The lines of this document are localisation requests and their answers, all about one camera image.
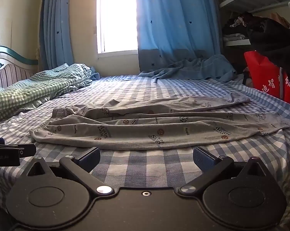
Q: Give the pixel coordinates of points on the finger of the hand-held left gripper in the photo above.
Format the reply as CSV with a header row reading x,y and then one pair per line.
x,y
27,149

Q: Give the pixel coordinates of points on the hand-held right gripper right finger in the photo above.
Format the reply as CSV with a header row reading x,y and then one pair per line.
x,y
202,159

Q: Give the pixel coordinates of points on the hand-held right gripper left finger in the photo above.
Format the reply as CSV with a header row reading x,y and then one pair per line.
x,y
90,158

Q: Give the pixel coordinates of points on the grey printed pants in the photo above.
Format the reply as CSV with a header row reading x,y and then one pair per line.
x,y
145,130

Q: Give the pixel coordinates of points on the bed with blue checked sheet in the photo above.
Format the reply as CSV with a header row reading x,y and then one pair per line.
x,y
140,164

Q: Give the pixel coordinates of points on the green checked quilt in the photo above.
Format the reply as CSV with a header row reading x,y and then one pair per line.
x,y
34,86

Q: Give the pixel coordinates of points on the striped headboard with green trim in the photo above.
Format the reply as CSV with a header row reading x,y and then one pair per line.
x,y
8,69

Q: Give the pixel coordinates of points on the small blue cloth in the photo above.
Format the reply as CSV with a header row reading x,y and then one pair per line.
x,y
95,74

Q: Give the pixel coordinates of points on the crumpled blue-grey cloth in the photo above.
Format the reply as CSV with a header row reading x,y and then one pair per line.
x,y
195,68

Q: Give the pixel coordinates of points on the crumpled clothes beside bed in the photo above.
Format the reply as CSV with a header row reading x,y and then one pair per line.
x,y
245,75

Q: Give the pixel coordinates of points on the red bag with white print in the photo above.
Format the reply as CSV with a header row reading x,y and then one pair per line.
x,y
267,77

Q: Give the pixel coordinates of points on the grey-blue star curtain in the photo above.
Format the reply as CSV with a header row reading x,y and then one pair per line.
x,y
54,24

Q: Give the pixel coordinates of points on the folded clothes on shelf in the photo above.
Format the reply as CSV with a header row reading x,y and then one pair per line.
x,y
233,32

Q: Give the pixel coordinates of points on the bright blue star curtain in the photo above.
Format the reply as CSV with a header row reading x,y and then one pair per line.
x,y
176,21

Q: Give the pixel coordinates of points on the window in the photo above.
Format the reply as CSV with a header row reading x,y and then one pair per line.
x,y
117,16

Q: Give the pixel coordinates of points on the white shelf unit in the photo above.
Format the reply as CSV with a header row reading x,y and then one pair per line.
x,y
245,0

